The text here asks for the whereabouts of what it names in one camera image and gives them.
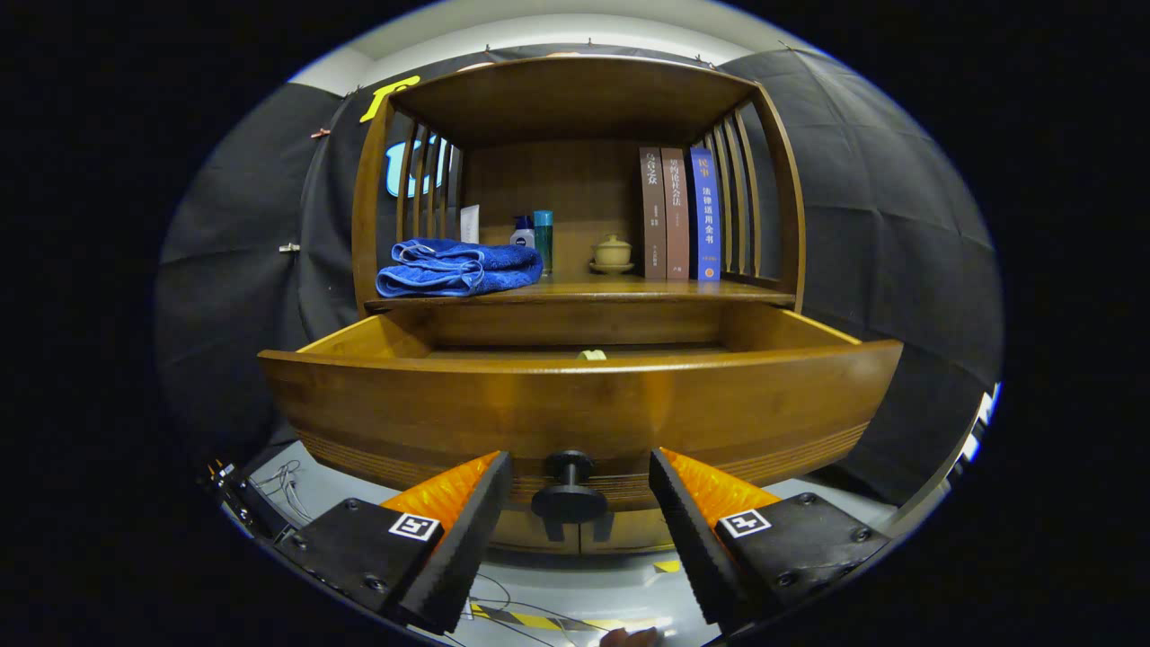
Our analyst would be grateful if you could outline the white cable bundle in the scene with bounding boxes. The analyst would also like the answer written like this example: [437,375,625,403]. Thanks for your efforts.
[252,458,311,527]

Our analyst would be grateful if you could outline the wooden cabinet door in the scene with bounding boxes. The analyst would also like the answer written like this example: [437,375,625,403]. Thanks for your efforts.
[579,512,686,554]
[491,510,583,555]

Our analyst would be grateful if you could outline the dark brown book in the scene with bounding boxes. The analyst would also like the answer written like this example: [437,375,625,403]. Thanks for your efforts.
[639,146,668,279]

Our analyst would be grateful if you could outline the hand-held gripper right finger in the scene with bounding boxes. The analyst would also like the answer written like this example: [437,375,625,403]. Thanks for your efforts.
[649,448,892,630]

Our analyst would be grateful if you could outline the thin dark cables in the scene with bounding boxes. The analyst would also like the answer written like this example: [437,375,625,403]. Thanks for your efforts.
[467,575,576,647]

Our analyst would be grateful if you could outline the wooden countertop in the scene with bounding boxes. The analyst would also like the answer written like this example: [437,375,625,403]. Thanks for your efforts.
[364,274,796,314]

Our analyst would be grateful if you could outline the yellow lidded teacup with saucer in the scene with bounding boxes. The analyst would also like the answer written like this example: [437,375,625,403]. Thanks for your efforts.
[589,234,635,274]

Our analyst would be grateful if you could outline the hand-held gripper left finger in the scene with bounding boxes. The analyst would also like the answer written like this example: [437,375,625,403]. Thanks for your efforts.
[274,451,513,635]

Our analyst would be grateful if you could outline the wooden drawer with black knob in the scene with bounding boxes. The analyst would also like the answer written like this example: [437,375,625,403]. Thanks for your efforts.
[258,303,904,545]

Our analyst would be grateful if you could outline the yellow black striped tape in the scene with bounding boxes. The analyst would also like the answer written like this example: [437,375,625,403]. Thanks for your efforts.
[469,602,670,632]

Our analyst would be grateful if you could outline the wooden cabinet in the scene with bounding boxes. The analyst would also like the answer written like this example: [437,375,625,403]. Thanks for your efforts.
[350,54,807,555]

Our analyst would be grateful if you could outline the folded blue towel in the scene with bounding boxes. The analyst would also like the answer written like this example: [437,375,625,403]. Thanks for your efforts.
[376,237,544,298]

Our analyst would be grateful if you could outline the reddish brown book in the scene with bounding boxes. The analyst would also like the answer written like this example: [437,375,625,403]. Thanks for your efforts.
[661,147,691,280]

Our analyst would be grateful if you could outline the blue book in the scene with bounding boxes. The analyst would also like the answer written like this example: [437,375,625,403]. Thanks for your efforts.
[689,146,721,282]

